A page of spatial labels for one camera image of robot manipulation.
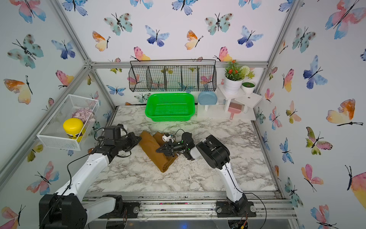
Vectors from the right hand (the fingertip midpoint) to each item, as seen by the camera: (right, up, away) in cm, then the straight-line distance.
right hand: (159, 152), depth 81 cm
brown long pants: (-6, +4, +6) cm, 9 cm away
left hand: (-10, +9, +3) cm, 13 cm away
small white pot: (+59, +41, +21) cm, 75 cm away
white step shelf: (+42, +26, +38) cm, 62 cm away
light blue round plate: (+30, +34, +24) cm, 52 cm away
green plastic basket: (+1, +30, +42) cm, 51 cm away
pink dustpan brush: (+54, +28, +37) cm, 72 cm away
